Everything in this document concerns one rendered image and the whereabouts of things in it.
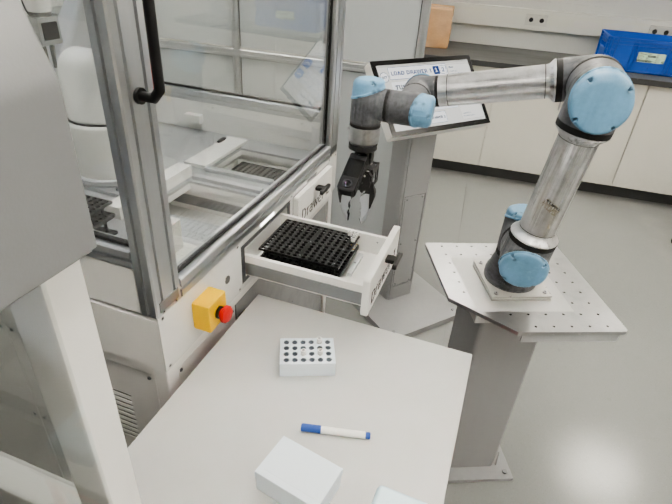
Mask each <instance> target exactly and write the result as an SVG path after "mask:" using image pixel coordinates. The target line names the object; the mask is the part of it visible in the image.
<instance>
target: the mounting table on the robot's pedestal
mask: <svg viewBox="0 0 672 504"><path fill-rule="evenodd" d="M497 244H498V243H426V244H425V248H426V250H427V253H428V255H429V258H430V260H431V262H432V265H433V267H434V269H435V272H436V274H437V276H438V279H439V281H440V283H441V286H442V288H443V290H444V293H445V295H446V298H447V300H448V301H449V302H451V303H453V304H455V305H457V306H459V307H461V308H463V309H465V310H467V311H469V312H471V313H473V314H475V315H477V316H479V317H481V318H483V319H485V320H487V321H489V322H491V323H493V324H495V325H497V326H499V327H501V328H503V329H505V330H507V331H509V332H511V333H513V334H515V335H517V336H521V338H520V341H519V342H597V341H617V339H618V337H619V335H625V334H626V333H627V329H626V327H625V326H624V325H623V324H622V323H621V322H620V320H619V319H618V318H617V317H616V316H615V314H614V313H613V312H612V311H611V310H610V309H609V307H608V306H607V305H606V304H605V303H604V301H603V300H602V299H601V298H600V297H599V296H598V294H597V293H596V292H595V291H594V290H593V288H592V287H591V286H590V285H589V284H588V283H587V281H586V280H585V279H584V278H583V277H582V275H581V274H580V273H579V272H578V271H577V270H576V268H575V267H574V266H573V265H572V264H571V262H570V261H569V260H568V259H567V258H566V257H565V255H564V254H563V253H562V252H561V251H560V249H559V248H558V247H556V249H555V251H554V253H553V255H552V257H551V259H550V261H549V267H550V270H549V273H548V277H549V278H550V279H551V281H552V282H553V283H554V285H555V286H556V287H557V289H558V290H559V291H560V293H561V294H562V295H563V297H564V298H565V299H566V301H567V302H568V304H569V305H570V306H571V308H572V309H573V310H574V312H477V309H476V307H475V305H474V303H473V301H472V299H471V297H470V295H469V293H468V291H467V289H466V287H465V285H464V283H463V281H462V279H461V277H460V275H459V273H458V271H457V269H456V267H455V265H454V263H453V261H452V259H451V256H455V257H491V256H492V255H493V253H494V252H495V250H496V247H497Z"/></svg>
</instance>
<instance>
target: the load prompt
mask: <svg viewBox="0 0 672 504"><path fill-rule="evenodd" d="M387 70H388V74H389V77H390V80H398V79H410V78H411V77H412V76H414V75H415V74H418V73H426V74H429V75H430V76H433V75H445V74H448V71H447V68H446V65H445V63H441V64H428V65H415V66H402V67H389V68H387Z"/></svg>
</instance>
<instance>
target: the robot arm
mask: <svg viewBox="0 0 672 504"><path fill-rule="evenodd" d="M546 98H548V99H550V100H551V101H552V102H563V104H562V107H561V109H560V112H559V114H558V116H557V119H556V121H555V125H556V127H557V129H558V132H559V133H558V135H557V137H556V140H555V142H554V144H553V147H552V149H551V151H550V154H549V156H548V158H547V160H546V163H545V165H544V167H543V170H542V172H541V174H540V177H539V179H538V181H537V184H536V186H535V188H534V191H533V193H532V195H531V197H530V200H529V202H528V204H513V205H511V206H509V207H508V209H507V211H506V214H505V215H504V216H505V218H504V222H503V225H502V229H501V233H500V236H499V240H498V244H497V247H496V250H495V252H494V253H493V255H492V256H491V258H490V259H489V260H488V261H487V262H486V264H485V268H484V276H485V278H486V280H487V281H488V282H489V283H490V284H492V285H493V286H495V287H496V288H498V289H500V290H503V291H506V292H511V293H526V292H529V291H531V290H533V289H534V288H535V286H536V285H539V284H541V283H542V282H543V281H544V280H545V279H546V278H547V276H548V273H549V270H550V267H549V261H550V259H551V257H552V255H553V253H554V251H555V249H556V247H557V245H558V242H559V240H558V237H557V235H556V232H557V230H558V228H559V226H560V224H561V221H562V219H563V217H564V215H565V213H566V211H567V209H568V207H569V205H570V203H571V201H572V199H573V197H574V195H575V193H576V191H577V189H578V187H579V185H580V183H581V181H582V179H583V177H584V175H585V173H586V171H587V169H588V167H589V165H590V163H591V161H592V159H593V157H594V155H595V153H596V151H597V149H598V147H599V145H600V144H603V143H606V142H608V141H610V140H611V138H612V136H613V134H614V132H615V130H616V128H619V127H620V126H621V125H622V124H623V123H624V122H625V121H626V120H627V119H628V118H629V116H630V114H631V112H632V110H633V108H634V103H635V89H634V85H633V83H632V81H631V79H630V77H629V76H628V75H627V74H626V73H625V71H624V68H623V66H622V65H621V64H620V62H619V61H617V60H616V59H615V58H613V57H611V56H608V55H603V54H590V55H580V56H572V57H565V58H555V59H554V60H553V61H552V62H551V63H549V64H543V65H533V66H523V67H513V68H504V69H494V70H484V71H474V72H464V73H455V74H445V75H433V76H430V75H429V74H426V73H418V74H415V75H414V76H412V77H411V78H410V79H409V80H408V81H407V82H406V84H405V86H404V88H403V89H402V91H399V90H392V89H386V86H385V81H384V79H382V78H380V77H376V76H359V77H357V78H356V79H355V80H354V82H353V89H352V96H351V110H350V124H349V127H347V130H348V131H349V137H348V140H349V145H348V148H349V149H350V150H352V151H355V153H351V154H350V156H349V159H348V161H347V163H346V166H345V168H344V171H343V173H342V175H341V177H340V180H339V182H338V185H337V191H338V197H339V202H340V205H341V209H342V212H343V215H344V217H345V219H346V220H347V221H348V220H349V215H350V212H349V208H350V206H351V205H350V200H351V199H352V198H353V197H355V195H356V193H357V190H359V191H360V192H361V193H363V192H364V191H365V193H363V194H362V195H361V196H360V197H359V202H360V204H361V208H360V218H359V220H360V223H361V224H362V223H363V222H364V221H365V220H366V218H367V216H368V214H369V212H370V209H371V205H372V203H373V201H374V199H375V196H376V188H375V186H374V185H375V184H376V182H377V181H378V172H379V164H380V162H375V161H373V160H374V152H375V151H376V150H377V145H378V143H379V136H380V125H381V122H386V123H392V124H398V125H404V126H411V127H413V128H417V127H419V128H428V127H429V126H430V125H431V123H432V119H433V115H434V110H435V107H443V106H456V105H469V104H482V103H495V102H508V101H521V100H533V99H546ZM375 164H376V165H375ZM374 174H375V180H374V182H373V178H374ZM376 175H377V177H376Z"/></svg>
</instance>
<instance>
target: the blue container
mask: <svg viewBox="0 0 672 504"><path fill-rule="evenodd" d="M595 54H603V55H608V56H611V57H613V58H615V59H616V60H617V61H619V62H620V64H621V65H622V66H623V68H624V71H625V72H630V73H639V74H647V75H656V76H665V77H672V36H669V35H659V34H649V33H639V32H629V31H619V30H609V29H602V32H601V35H600V39H599V42H598V45H597V49H596V51H595Z"/></svg>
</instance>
